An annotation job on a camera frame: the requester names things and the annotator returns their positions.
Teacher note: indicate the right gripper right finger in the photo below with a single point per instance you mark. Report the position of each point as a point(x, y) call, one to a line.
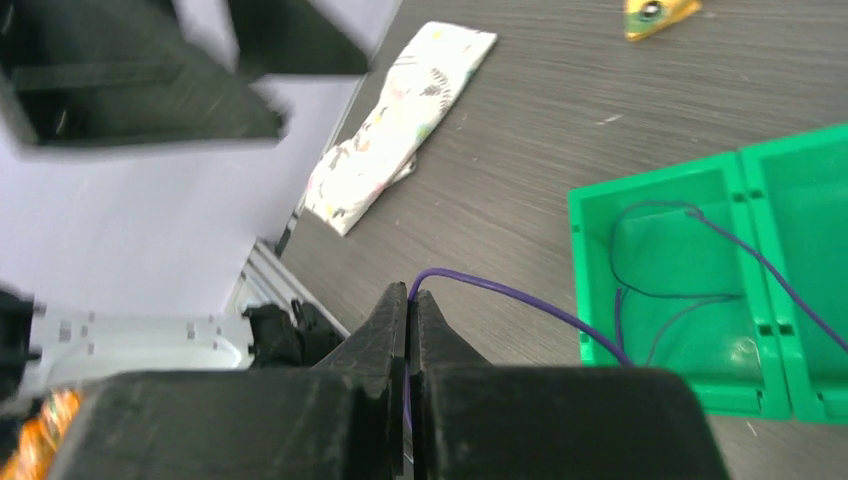
point(472, 419)

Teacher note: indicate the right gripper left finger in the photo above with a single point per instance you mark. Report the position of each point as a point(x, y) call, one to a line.
point(340, 419)

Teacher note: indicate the green three-compartment bin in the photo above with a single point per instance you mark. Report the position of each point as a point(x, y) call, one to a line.
point(731, 271)

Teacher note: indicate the yellow printed cloth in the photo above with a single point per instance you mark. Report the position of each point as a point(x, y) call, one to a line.
point(643, 18)

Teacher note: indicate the white floral cloth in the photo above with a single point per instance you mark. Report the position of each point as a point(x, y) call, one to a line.
point(420, 87)

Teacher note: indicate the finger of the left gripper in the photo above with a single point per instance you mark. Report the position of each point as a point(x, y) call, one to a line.
point(281, 37)
point(118, 73)

